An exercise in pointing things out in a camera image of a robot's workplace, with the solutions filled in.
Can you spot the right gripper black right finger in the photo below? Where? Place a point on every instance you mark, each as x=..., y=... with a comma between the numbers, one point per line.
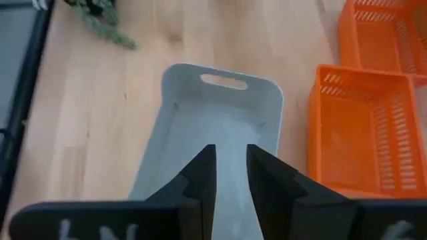
x=333, y=220

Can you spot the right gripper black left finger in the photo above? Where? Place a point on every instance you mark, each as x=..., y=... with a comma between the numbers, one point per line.
x=100, y=221

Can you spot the orange slotted plastic basket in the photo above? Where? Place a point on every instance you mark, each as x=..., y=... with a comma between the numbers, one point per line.
x=373, y=43
x=347, y=140

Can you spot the potted succulent plant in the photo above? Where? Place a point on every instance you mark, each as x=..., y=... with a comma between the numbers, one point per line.
x=110, y=33

